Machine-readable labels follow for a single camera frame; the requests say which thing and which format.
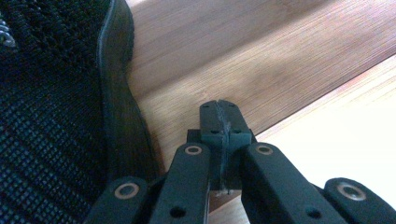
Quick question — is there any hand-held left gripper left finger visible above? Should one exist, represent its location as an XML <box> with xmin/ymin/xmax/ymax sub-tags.
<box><xmin>187</xmin><ymin>100</ymin><xmax>226</xmax><ymax>191</ymax></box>

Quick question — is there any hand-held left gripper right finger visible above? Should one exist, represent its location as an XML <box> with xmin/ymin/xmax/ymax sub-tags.
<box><xmin>221</xmin><ymin>99</ymin><xmax>258</xmax><ymax>191</ymax></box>

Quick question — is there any wooden shoe rack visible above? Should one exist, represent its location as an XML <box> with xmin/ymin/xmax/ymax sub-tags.
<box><xmin>124</xmin><ymin>0</ymin><xmax>396</xmax><ymax>213</ymax></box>

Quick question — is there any black mesh shoe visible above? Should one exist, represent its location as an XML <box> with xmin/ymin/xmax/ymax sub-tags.
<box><xmin>0</xmin><ymin>0</ymin><xmax>166</xmax><ymax>224</ymax></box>

